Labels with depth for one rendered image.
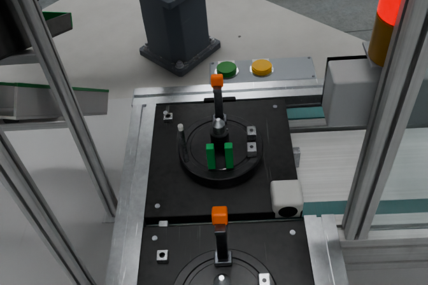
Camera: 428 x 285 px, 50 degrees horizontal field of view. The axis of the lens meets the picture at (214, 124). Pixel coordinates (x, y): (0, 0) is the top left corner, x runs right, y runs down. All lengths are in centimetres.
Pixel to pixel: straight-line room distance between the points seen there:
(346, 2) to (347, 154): 212
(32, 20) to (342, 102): 36
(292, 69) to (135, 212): 42
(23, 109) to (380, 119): 42
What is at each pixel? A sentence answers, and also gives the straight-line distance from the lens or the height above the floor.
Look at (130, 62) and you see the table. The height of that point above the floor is 86.
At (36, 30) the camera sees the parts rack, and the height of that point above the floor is 127.
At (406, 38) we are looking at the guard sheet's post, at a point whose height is 132.
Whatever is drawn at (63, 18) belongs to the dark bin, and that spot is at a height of 122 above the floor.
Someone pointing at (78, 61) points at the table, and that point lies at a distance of 120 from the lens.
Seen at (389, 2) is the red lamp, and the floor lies 133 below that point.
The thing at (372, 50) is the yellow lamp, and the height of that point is 127.
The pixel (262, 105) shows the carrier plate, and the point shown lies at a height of 97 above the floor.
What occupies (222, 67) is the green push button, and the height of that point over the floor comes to 97.
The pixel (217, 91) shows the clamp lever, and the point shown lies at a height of 106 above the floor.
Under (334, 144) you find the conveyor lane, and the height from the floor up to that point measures 92.
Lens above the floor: 157
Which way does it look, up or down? 47 degrees down
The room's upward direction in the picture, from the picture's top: 6 degrees counter-clockwise
